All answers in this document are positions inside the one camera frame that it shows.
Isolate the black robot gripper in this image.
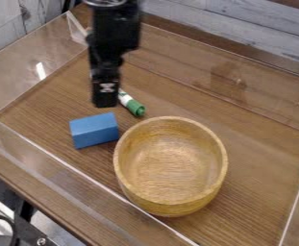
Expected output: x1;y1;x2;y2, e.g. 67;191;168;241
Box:
84;0;142;108

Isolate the blue foam block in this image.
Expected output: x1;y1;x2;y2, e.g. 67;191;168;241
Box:
70;112;119;149

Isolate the brown wooden bowl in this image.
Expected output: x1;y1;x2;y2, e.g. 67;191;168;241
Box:
114;116;229;217

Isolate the green white marker pen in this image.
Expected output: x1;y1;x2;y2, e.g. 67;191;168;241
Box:
118;89;146;117

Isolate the clear acrylic tray wall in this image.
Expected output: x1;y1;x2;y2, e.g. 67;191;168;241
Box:
0;8;299;246

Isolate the black cable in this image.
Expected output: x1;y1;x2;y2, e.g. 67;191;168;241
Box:
0;214;18;246

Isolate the black metal table frame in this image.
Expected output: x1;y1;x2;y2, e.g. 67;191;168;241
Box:
0;169;60;246

